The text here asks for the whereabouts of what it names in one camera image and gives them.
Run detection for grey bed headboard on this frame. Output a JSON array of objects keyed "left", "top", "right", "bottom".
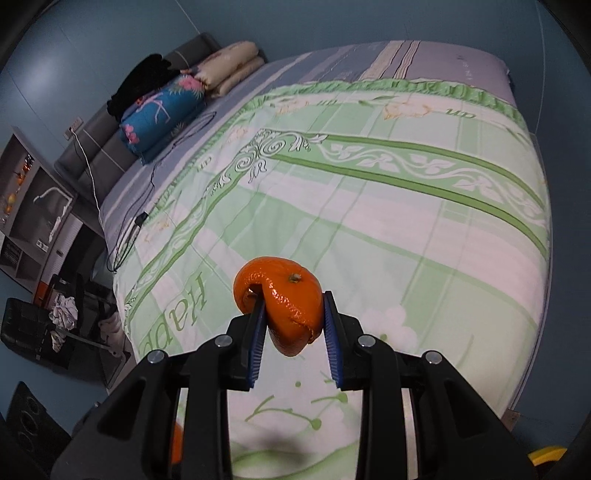
[{"left": 54, "top": 32, "right": 222, "bottom": 204}]

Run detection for small orange ornaments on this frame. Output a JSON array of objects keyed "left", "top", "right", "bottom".
[{"left": 2, "top": 154, "right": 38, "bottom": 217}]

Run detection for beige folded quilt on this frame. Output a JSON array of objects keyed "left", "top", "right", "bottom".
[{"left": 182, "top": 41, "right": 266, "bottom": 97}]

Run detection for black speaker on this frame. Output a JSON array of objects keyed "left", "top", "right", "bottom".
[{"left": 4, "top": 381, "right": 75, "bottom": 478}]

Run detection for black cable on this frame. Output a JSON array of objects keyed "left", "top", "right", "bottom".
[{"left": 106, "top": 111, "right": 217, "bottom": 273}]

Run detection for white shelf unit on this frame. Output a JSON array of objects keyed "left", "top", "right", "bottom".
[{"left": 0, "top": 127, "right": 86, "bottom": 291}]

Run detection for white desk lamp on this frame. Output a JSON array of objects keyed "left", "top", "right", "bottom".
[{"left": 34, "top": 187, "right": 75, "bottom": 245}]

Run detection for black clothes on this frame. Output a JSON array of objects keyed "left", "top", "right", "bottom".
[{"left": 107, "top": 53, "right": 181, "bottom": 118}]

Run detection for green printed quilt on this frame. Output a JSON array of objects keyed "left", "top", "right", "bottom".
[{"left": 113, "top": 76, "right": 552, "bottom": 480}]

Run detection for white charging cable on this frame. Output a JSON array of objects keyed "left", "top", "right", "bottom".
[{"left": 71, "top": 131, "right": 102, "bottom": 217}]

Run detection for beige cloth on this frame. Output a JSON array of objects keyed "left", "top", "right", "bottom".
[{"left": 99, "top": 311, "right": 123, "bottom": 352}]

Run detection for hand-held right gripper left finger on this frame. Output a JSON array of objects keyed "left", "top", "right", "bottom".
[{"left": 50, "top": 298, "right": 269, "bottom": 480}]

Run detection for blue floral folded quilt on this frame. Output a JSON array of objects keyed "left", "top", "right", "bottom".
[{"left": 119, "top": 76, "right": 206, "bottom": 164}]

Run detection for black storage crate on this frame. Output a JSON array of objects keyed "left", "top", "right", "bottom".
[{"left": 0, "top": 298, "right": 77, "bottom": 370}]

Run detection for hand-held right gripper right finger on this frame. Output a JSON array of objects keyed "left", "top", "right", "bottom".
[{"left": 323, "top": 290, "right": 539, "bottom": 480}]

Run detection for bed with striped sheet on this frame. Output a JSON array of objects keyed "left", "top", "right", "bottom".
[{"left": 99, "top": 41, "right": 552, "bottom": 480}]

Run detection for white cloth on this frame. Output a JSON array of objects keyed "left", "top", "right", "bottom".
[{"left": 48, "top": 294, "right": 78, "bottom": 332}]

